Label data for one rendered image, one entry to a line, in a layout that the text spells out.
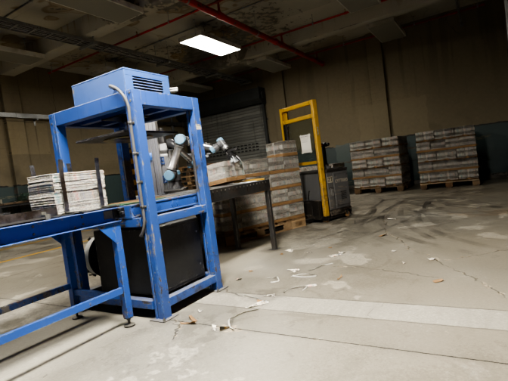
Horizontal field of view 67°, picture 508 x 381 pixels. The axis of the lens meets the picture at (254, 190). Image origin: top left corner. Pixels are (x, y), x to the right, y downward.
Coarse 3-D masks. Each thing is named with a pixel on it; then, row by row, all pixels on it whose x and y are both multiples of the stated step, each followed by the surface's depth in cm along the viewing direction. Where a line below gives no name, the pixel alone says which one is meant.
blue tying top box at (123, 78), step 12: (120, 72) 269; (132, 72) 274; (144, 72) 284; (84, 84) 290; (96, 84) 283; (108, 84) 276; (120, 84) 270; (132, 84) 273; (144, 84) 284; (156, 84) 294; (168, 84) 304; (84, 96) 292; (96, 96) 284
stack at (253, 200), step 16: (272, 176) 541; (272, 192) 539; (224, 208) 489; (240, 208) 505; (272, 208) 538; (288, 208) 556; (224, 224) 489; (240, 224) 504; (256, 224) 520; (288, 224) 555; (224, 240) 503
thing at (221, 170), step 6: (222, 162) 408; (228, 162) 417; (210, 168) 417; (216, 168) 414; (222, 168) 410; (228, 168) 416; (210, 174) 419; (216, 174) 415; (222, 174) 411; (228, 174) 414; (210, 180) 420; (210, 186) 421
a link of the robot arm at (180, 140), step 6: (180, 138) 422; (186, 138) 432; (174, 144) 426; (180, 144) 424; (174, 150) 426; (180, 150) 427; (174, 156) 425; (174, 162) 426; (168, 168) 426; (174, 168) 427; (168, 174) 424; (174, 174) 427; (168, 180) 426
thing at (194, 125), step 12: (192, 120) 302; (192, 132) 304; (192, 144) 305; (192, 156) 306; (204, 156) 307; (204, 168) 306; (204, 180) 305; (204, 192) 304; (204, 204) 306; (204, 216) 307; (204, 228) 309; (204, 240) 309; (216, 240) 312; (216, 252) 311; (216, 264) 310; (216, 276) 308; (216, 288) 309
